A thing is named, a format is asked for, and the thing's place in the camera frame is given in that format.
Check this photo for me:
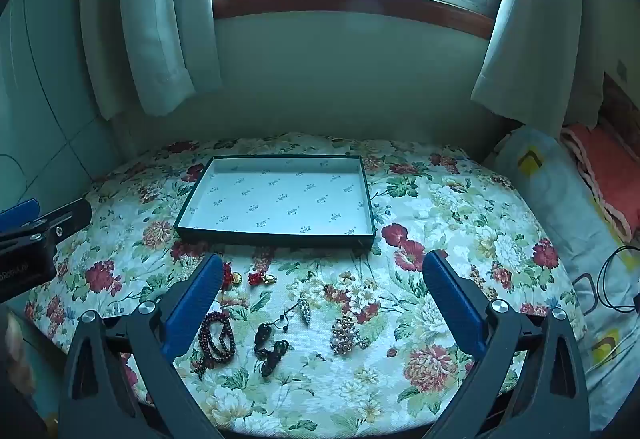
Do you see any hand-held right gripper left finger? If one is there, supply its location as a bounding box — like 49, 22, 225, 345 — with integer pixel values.
59, 253, 225, 439

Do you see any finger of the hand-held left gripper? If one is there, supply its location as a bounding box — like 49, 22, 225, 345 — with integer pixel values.
0, 199, 42, 234
30, 200, 94, 242

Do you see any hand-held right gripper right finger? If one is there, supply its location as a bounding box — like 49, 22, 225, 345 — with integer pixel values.
422, 249, 591, 439

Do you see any dark red bead bracelet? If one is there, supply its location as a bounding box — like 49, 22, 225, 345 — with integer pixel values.
196, 310, 237, 381

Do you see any black pendant cord necklace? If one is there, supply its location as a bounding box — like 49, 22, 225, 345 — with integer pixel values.
252, 301, 303, 379

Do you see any round pearl brooch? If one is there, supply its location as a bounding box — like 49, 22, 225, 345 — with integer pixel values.
329, 315, 374, 356

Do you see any green cardboard tray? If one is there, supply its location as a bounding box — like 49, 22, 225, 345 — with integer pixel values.
174, 154, 377, 251

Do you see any pale patterned pillow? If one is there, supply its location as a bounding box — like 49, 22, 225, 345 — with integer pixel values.
482, 124, 640, 431

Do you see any pink quilted blanket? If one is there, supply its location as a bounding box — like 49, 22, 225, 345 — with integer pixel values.
559, 122, 640, 244

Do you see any brown fuzzy cloth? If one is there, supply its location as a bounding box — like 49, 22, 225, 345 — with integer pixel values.
601, 72, 640, 132

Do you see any wooden window sill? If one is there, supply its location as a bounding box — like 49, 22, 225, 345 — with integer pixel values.
212, 0, 497, 40

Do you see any black cable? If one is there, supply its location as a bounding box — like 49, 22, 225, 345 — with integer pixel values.
594, 244, 640, 316

